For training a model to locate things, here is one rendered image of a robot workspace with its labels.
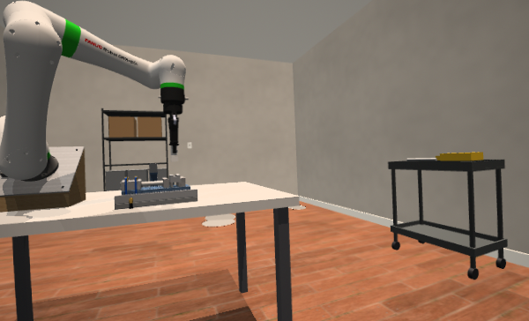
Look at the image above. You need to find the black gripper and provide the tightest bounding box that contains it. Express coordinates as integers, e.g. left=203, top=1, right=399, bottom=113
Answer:
left=163, top=102, right=183, bottom=161

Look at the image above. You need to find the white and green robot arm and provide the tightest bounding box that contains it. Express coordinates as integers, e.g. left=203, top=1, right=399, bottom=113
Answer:
left=0, top=1, right=189, bottom=182

